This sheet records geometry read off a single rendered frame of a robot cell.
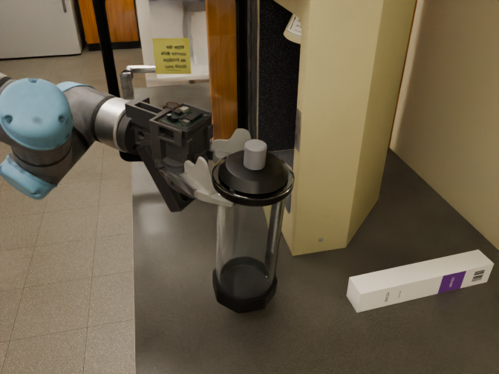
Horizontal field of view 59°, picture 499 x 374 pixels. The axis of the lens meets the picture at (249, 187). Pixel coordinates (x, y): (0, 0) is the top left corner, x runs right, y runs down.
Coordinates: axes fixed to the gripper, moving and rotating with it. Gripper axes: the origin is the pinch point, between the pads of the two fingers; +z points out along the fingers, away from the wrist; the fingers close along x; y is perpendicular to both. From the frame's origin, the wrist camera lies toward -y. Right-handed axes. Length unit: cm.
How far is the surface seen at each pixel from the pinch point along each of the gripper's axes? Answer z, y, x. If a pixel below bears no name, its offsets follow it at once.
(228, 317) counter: -0.7, -25.3, -2.7
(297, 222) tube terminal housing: 1.5, -17.6, 16.7
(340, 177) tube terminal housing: 6.2, -8.6, 22.0
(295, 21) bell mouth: -8.6, 14.2, 28.1
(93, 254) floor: -121, -131, 62
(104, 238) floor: -125, -132, 74
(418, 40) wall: 4, 2, 74
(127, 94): -43.3, -6.8, 21.9
